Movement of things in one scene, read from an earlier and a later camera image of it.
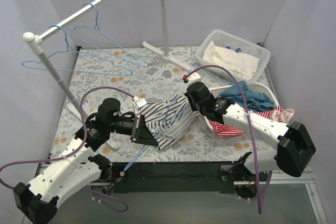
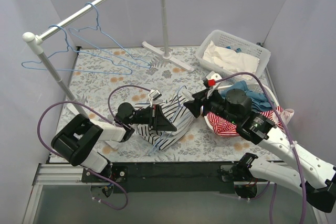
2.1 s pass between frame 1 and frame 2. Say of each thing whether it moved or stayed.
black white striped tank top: stayed
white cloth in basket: stayed
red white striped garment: stayed
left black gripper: moved
